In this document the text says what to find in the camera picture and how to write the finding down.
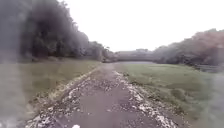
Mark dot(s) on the grey gravel path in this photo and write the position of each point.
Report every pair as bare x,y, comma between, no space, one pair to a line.
104,103

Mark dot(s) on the grass field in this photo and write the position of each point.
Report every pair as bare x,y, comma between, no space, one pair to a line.
43,75
166,81

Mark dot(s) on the robot's own part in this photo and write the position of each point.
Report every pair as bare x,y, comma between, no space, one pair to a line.
76,126

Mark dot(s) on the dark wood of trees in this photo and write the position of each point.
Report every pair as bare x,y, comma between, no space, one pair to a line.
43,33

